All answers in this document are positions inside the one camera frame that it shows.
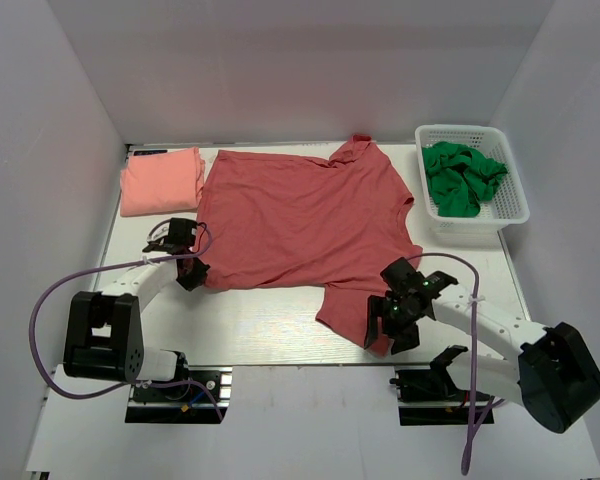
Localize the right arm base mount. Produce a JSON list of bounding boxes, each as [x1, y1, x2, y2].
[[389, 345, 470, 427]]

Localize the green t-shirt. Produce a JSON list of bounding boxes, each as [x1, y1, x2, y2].
[[422, 141, 509, 218]]

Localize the white plastic basket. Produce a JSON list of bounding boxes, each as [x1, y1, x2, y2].
[[415, 124, 529, 237]]

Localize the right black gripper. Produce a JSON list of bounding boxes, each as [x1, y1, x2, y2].
[[364, 294, 424, 354]]

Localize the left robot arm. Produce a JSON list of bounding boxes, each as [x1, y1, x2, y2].
[[63, 218, 212, 399]]

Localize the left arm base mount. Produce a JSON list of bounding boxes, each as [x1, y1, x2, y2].
[[125, 367, 233, 425]]

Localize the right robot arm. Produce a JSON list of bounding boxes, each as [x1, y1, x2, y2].
[[364, 257, 600, 433]]

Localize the folded pink t-shirt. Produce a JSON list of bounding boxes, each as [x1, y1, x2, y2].
[[119, 147, 206, 217]]

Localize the red t-shirt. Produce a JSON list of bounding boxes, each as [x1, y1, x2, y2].
[[197, 135, 422, 346]]

